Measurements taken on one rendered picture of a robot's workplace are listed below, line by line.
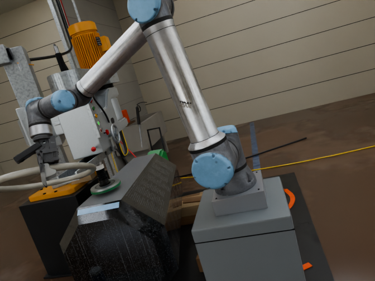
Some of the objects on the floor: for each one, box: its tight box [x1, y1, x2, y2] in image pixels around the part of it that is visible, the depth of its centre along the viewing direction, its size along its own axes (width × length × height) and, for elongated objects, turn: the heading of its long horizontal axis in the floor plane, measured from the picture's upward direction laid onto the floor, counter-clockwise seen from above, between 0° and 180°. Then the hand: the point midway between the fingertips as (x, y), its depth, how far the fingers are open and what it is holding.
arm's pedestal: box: [191, 177, 306, 281], centre depth 146 cm, size 50×50×85 cm
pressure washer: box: [147, 127, 169, 161], centre depth 408 cm, size 35×35×87 cm
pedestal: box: [19, 170, 110, 279], centre depth 297 cm, size 66×66×74 cm
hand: (43, 184), depth 126 cm, fingers closed on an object, 5 cm apart
